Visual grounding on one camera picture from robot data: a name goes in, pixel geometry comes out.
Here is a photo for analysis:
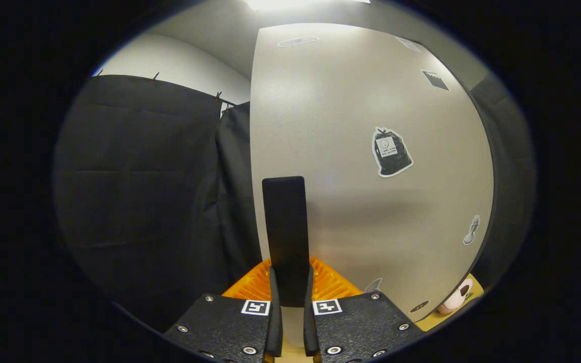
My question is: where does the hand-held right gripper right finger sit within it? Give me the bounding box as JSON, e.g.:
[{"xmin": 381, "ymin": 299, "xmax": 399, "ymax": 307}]
[{"xmin": 303, "ymin": 258, "xmax": 425, "ymax": 363}]

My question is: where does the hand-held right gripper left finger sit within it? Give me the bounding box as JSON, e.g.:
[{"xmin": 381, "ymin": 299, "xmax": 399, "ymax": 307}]
[{"xmin": 163, "ymin": 258, "xmax": 283, "ymax": 363}]

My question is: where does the black cabinet door handle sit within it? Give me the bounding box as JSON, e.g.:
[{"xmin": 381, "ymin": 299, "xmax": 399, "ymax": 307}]
[{"xmin": 262, "ymin": 176, "xmax": 310, "ymax": 308}]

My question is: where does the white cabinet door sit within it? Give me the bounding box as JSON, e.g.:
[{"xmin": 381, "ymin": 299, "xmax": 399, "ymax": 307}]
[{"xmin": 249, "ymin": 23, "xmax": 494, "ymax": 348}]

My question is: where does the black backdrop cloth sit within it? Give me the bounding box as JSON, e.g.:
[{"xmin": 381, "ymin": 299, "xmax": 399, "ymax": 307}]
[{"xmin": 53, "ymin": 75, "xmax": 536, "ymax": 333}]

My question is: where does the ceiling light panel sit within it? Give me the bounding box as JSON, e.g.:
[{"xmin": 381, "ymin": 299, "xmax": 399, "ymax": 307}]
[{"xmin": 244, "ymin": 0, "xmax": 372, "ymax": 11}]

